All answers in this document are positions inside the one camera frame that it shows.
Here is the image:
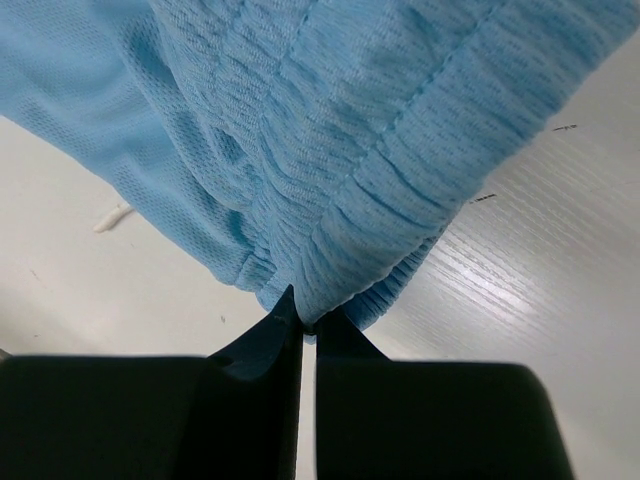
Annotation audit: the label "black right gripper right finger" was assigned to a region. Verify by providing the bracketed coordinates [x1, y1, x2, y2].
[315, 309, 574, 479]

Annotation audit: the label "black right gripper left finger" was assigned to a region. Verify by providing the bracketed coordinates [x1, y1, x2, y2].
[1, 291, 302, 479]

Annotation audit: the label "light blue shorts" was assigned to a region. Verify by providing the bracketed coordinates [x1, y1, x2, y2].
[1, 0, 639, 328]

